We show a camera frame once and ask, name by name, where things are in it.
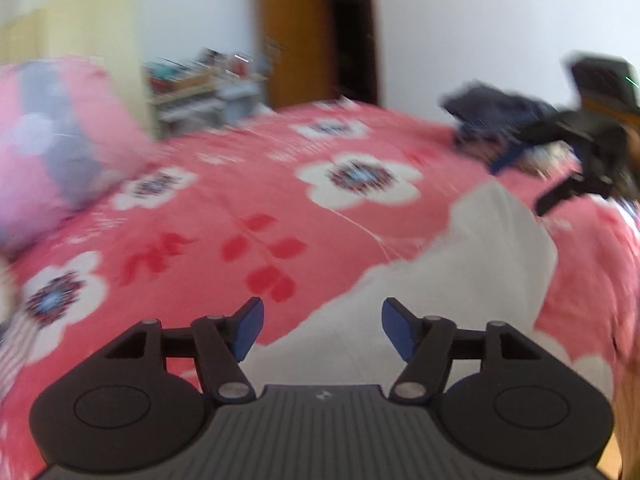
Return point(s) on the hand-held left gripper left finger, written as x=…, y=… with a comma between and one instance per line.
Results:
x=250, y=326

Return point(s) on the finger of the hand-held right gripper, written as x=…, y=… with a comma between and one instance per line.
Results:
x=510, y=156
x=557, y=195

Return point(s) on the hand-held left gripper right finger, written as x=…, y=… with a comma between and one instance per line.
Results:
x=397, y=327

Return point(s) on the white garment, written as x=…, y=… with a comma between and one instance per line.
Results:
x=450, y=285

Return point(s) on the dark blue garment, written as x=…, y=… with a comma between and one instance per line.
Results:
x=495, y=110

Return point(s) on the pink floral bed sheet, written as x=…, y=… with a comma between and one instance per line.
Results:
x=250, y=200

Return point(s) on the white storage rack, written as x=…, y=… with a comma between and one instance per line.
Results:
x=200, y=105

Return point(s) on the striped cloth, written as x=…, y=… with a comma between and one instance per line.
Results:
x=12, y=355

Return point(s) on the brown wooden door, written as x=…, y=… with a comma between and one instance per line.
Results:
x=295, y=35

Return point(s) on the pink and grey folded quilt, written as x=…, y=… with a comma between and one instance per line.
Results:
x=60, y=135

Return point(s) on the cream wardrobe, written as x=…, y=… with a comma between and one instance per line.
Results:
x=90, y=25

